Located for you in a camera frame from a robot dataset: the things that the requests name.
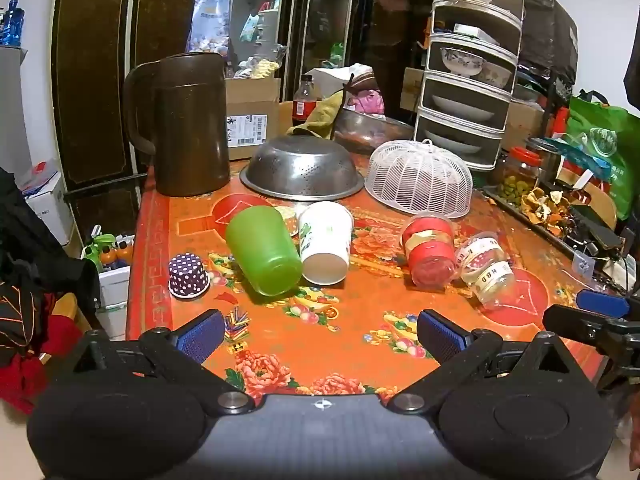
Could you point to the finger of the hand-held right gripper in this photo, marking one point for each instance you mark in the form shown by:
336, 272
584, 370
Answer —
602, 304
575, 324

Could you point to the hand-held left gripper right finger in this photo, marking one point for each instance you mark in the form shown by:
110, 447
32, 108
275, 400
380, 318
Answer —
440, 342

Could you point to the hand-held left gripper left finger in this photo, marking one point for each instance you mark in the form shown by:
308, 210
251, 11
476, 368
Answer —
201, 336

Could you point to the purple polka dot cup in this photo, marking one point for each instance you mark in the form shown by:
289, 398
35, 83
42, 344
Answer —
188, 272

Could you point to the clear printed plastic cup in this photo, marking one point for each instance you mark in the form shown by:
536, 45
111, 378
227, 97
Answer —
487, 270

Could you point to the red clear plastic cup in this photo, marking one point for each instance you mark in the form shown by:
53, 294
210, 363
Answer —
430, 252

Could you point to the green plastic cup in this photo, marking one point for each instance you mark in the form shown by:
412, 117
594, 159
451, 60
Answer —
260, 250

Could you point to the white paper cup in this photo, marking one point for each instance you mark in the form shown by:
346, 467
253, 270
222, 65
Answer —
325, 232

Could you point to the red floral tablecloth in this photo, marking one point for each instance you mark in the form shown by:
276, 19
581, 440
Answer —
350, 325

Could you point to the tray of dried peels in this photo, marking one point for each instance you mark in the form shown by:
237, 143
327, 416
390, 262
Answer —
545, 210

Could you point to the box of small bottles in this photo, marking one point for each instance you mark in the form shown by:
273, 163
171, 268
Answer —
112, 270

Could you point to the glass jar red lid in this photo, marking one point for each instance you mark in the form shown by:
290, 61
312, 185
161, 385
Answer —
520, 180

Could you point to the green shopping bag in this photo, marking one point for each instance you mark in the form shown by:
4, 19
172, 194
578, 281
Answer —
607, 145

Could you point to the white plastic food cover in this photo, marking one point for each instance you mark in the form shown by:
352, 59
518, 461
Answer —
420, 177

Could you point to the red cloth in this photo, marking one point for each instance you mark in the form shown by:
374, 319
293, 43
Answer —
25, 375

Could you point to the dark clothing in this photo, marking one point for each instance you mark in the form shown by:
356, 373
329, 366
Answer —
35, 255

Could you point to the steel colander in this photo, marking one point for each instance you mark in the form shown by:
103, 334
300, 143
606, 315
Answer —
302, 165

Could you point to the white plate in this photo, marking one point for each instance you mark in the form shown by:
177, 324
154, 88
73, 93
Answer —
462, 109
452, 142

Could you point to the white carton box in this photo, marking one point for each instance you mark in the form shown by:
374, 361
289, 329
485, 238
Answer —
47, 205

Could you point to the brown plastic pitcher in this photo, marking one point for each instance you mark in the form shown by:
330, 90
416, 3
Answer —
190, 125

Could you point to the cardboard box with labels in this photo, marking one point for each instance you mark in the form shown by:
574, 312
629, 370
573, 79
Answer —
252, 120

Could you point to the steel basin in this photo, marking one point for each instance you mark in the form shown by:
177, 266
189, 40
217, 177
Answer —
370, 130

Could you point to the pale ceramic bowl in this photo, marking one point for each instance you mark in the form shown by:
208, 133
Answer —
497, 76

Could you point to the yellow cloth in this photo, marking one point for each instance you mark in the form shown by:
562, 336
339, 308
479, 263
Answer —
322, 115

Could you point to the cola bottle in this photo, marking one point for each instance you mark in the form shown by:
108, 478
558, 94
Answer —
303, 102

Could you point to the pink cloth bundle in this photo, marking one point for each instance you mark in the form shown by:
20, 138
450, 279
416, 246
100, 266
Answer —
367, 97

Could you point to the white tiered dish rack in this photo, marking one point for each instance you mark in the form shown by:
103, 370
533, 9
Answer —
430, 85

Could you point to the black bag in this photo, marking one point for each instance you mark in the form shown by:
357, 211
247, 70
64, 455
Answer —
547, 40

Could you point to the patterned ceramic bowl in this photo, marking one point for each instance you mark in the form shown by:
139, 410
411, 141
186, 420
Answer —
461, 62

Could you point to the dark wooden cabinet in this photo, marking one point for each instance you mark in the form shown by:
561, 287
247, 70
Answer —
95, 60

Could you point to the blue snack packet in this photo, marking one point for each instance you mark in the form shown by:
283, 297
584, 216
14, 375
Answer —
210, 15

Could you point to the blue bottle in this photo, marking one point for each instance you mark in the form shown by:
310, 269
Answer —
10, 22

